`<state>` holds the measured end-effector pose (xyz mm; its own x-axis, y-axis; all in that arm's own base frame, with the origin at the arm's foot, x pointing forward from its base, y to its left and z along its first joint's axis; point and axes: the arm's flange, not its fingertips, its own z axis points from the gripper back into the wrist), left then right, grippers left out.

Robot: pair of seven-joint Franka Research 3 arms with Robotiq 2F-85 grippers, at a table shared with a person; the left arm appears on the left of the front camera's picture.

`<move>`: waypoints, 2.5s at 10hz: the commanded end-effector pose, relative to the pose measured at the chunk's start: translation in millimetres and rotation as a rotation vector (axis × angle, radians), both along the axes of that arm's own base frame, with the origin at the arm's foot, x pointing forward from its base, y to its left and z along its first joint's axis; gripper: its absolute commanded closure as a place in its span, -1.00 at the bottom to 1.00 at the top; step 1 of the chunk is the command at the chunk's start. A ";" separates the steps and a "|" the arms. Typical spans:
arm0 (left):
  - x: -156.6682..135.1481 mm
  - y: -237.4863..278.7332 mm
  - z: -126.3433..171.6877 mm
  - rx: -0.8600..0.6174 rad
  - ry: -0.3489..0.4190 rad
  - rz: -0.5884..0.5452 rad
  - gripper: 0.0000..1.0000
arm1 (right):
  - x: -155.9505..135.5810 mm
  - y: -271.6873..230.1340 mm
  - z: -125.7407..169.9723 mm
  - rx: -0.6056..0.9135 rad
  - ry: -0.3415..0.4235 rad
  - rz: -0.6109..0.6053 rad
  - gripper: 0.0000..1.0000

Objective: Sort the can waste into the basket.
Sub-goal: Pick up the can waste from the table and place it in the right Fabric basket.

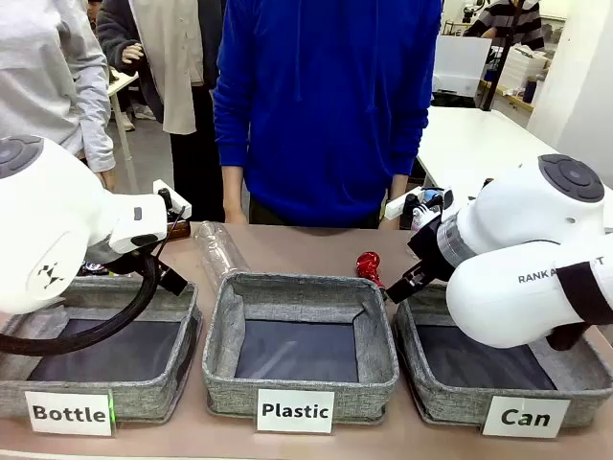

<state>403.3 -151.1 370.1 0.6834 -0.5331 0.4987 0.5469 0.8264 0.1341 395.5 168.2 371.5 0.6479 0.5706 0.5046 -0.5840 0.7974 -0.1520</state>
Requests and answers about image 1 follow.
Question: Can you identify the person in beige coat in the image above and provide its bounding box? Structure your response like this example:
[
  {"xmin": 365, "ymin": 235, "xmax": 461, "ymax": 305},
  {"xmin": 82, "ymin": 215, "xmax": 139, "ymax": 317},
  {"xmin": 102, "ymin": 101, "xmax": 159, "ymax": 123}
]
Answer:
[{"xmin": 95, "ymin": 0, "xmax": 226, "ymax": 224}]

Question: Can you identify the person in blue hoodie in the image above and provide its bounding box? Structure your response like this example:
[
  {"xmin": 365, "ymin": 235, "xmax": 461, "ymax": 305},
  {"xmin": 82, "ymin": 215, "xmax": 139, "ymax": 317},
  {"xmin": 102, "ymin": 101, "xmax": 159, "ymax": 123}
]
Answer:
[{"xmin": 213, "ymin": 0, "xmax": 444, "ymax": 230}]

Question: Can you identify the large white table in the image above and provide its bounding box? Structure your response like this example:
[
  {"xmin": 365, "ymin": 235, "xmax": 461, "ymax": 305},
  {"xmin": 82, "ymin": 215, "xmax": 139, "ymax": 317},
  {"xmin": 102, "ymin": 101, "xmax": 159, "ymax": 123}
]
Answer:
[{"xmin": 416, "ymin": 104, "xmax": 613, "ymax": 202}]

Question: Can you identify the black stand pole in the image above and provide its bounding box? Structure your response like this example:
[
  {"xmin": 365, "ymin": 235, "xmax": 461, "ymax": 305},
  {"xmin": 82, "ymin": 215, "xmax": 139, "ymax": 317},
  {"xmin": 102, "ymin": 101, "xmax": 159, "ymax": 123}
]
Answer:
[{"xmin": 478, "ymin": 0, "xmax": 517, "ymax": 112}]

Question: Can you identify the grey fabric basket labelled Can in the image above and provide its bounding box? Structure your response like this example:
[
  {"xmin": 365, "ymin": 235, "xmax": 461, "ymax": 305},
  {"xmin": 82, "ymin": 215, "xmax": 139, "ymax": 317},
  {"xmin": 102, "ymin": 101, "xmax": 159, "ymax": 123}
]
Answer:
[{"xmin": 393, "ymin": 282, "xmax": 613, "ymax": 428}]

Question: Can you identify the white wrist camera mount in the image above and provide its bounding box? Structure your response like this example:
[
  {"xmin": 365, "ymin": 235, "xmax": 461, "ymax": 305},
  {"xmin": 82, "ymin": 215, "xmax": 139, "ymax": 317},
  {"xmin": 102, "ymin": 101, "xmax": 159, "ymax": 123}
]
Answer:
[
  {"xmin": 385, "ymin": 186, "xmax": 454, "ymax": 217},
  {"xmin": 151, "ymin": 179, "xmax": 193, "ymax": 218}
]

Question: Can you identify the white Can label card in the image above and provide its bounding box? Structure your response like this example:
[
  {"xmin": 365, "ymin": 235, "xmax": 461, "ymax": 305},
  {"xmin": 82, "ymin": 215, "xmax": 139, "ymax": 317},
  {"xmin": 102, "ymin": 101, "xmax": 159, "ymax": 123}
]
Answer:
[{"xmin": 482, "ymin": 395, "xmax": 571, "ymax": 440}]

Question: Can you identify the white board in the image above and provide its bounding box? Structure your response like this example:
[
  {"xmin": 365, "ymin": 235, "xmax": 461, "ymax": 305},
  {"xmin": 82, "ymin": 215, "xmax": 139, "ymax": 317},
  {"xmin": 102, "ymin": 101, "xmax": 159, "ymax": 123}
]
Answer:
[{"xmin": 433, "ymin": 35, "xmax": 493, "ymax": 95}]

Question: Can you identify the brown glass bottle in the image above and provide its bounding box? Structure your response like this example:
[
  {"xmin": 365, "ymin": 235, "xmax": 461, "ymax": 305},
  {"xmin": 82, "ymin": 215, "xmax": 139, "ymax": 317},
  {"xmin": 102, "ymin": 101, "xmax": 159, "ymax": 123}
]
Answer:
[{"xmin": 165, "ymin": 218, "xmax": 193, "ymax": 242}]

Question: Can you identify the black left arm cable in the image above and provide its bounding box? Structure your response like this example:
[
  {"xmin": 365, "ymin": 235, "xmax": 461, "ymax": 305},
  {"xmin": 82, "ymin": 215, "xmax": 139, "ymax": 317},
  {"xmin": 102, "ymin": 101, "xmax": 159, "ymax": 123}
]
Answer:
[{"xmin": 0, "ymin": 205, "xmax": 187, "ymax": 357}]

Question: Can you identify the person in grey hoodie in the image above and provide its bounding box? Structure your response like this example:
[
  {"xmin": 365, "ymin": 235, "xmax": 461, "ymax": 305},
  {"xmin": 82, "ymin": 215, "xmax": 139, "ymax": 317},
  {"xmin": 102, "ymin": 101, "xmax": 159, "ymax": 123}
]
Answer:
[{"xmin": 0, "ymin": 0, "xmax": 117, "ymax": 174}]

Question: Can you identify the person's right forearm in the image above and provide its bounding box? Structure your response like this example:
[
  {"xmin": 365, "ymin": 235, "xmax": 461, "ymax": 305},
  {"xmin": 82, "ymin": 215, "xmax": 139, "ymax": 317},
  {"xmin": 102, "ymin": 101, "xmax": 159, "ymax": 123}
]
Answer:
[{"xmin": 221, "ymin": 164, "xmax": 249, "ymax": 210}]

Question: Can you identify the stack of white boxes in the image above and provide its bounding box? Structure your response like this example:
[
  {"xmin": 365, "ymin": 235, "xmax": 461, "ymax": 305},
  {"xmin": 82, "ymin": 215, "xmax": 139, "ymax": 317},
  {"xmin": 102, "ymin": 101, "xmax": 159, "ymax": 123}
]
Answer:
[{"xmin": 497, "ymin": 45, "xmax": 550, "ymax": 90}]

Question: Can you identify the grey fabric basket labelled Plastic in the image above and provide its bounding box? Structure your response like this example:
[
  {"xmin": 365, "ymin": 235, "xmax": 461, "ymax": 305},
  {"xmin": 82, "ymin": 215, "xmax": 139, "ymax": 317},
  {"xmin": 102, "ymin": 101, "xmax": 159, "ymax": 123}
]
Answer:
[{"xmin": 201, "ymin": 271, "xmax": 400, "ymax": 426}]

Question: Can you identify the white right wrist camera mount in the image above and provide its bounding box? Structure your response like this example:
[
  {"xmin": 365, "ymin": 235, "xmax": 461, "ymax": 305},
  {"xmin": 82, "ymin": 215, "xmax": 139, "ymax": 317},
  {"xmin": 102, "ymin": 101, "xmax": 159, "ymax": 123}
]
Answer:
[{"xmin": 385, "ymin": 186, "xmax": 454, "ymax": 217}]

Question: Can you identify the crushed red can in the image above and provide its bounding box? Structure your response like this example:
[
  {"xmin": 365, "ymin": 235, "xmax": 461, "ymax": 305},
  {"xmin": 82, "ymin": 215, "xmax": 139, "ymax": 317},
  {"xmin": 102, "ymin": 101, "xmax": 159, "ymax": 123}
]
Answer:
[{"xmin": 355, "ymin": 250, "xmax": 387, "ymax": 289}]

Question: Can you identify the black velcro strap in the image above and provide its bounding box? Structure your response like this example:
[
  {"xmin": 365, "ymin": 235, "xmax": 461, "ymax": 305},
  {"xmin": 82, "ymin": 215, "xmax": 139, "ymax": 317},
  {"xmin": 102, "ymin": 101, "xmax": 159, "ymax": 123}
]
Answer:
[{"xmin": 557, "ymin": 261, "xmax": 613, "ymax": 327}]

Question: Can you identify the hand of beige coat person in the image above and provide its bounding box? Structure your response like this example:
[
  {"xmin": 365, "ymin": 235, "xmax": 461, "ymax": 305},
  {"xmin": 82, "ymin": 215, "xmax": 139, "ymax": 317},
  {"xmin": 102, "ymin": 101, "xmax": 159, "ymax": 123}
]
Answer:
[{"xmin": 121, "ymin": 42, "xmax": 145, "ymax": 66}]

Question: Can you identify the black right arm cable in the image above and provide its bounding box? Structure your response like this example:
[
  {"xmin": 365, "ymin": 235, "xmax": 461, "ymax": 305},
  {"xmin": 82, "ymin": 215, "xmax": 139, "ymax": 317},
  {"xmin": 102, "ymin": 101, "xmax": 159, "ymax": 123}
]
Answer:
[{"xmin": 545, "ymin": 321, "xmax": 591, "ymax": 352}]

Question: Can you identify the person in striped sweater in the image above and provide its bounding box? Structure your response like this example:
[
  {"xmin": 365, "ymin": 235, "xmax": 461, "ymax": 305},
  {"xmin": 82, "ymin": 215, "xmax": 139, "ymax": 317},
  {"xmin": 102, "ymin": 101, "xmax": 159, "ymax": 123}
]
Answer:
[{"xmin": 463, "ymin": 0, "xmax": 546, "ymax": 52}]

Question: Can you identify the person's left forearm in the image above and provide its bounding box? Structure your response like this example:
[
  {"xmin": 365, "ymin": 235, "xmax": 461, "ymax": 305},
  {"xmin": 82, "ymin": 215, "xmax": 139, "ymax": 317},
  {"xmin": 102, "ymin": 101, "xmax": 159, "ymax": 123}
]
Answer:
[{"xmin": 385, "ymin": 173, "xmax": 409, "ymax": 205}]

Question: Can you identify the white Plastic label card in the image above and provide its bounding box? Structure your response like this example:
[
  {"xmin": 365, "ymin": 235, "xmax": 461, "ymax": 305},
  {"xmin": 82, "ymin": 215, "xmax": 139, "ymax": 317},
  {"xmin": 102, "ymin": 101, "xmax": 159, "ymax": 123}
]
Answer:
[{"xmin": 256, "ymin": 388, "xmax": 335, "ymax": 435}]

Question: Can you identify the grey fabric basket labelled Bottle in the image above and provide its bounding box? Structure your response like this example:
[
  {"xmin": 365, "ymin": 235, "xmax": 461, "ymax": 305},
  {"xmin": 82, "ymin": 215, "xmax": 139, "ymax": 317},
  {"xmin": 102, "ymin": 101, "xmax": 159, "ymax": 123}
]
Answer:
[{"xmin": 0, "ymin": 275, "xmax": 203, "ymax": 426}]

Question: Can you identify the white Bottle label card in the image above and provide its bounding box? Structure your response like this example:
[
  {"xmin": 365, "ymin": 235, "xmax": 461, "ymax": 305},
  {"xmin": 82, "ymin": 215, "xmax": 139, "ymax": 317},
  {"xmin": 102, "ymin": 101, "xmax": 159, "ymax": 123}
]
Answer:
[{"xmin": 24, "ymin": 390, "xmax": 116, "ymax": 437}]

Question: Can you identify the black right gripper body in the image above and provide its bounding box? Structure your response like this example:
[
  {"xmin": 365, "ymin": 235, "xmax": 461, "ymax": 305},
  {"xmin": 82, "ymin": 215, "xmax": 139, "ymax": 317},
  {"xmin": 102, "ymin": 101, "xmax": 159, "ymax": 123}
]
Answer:
[{"xmin": 406, "ymin": 218, "xmax": 457, "ymax": 285}]

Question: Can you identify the small white table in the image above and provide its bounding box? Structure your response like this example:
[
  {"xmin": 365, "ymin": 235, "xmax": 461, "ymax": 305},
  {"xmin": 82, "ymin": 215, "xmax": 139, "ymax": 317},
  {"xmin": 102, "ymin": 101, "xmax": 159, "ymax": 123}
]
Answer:
[{"xmin": 107, "ymin": 71, "xmax": 141, "ymax": 194}]

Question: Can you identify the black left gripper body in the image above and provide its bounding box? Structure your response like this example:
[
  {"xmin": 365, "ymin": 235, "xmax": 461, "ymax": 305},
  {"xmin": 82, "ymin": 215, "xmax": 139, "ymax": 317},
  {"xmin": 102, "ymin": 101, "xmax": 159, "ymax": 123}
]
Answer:
[{"xmin": 102, "ymin": 248, "xmax": 164, "ymax": 279}]

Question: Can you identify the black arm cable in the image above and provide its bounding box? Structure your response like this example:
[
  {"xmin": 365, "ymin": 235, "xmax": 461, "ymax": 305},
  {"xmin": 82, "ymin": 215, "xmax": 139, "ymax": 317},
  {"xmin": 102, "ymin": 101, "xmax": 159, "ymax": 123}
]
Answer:
[
  {"xmin": 0, "ymin": 205, "xmax": 187, "ymax": 357},
  {"xmin": 545, "ymin": 321, "xmax": 591, "ymax": 352}
]

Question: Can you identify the dark crushed can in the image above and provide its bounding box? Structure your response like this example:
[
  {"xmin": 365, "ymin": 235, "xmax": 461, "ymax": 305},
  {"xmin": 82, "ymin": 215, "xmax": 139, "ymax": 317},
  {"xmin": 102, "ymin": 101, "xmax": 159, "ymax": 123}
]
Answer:
[{"xmin": 76, "ymin": 260, "xmax": 112, "ymax": 278}]

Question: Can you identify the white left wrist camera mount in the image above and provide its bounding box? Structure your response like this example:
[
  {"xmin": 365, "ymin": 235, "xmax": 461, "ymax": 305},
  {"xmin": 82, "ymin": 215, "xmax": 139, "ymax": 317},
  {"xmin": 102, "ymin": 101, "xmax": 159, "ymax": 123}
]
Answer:
[{"xmin": 151, "ymin": 179, "xmax": 193, "ymax": 218}]

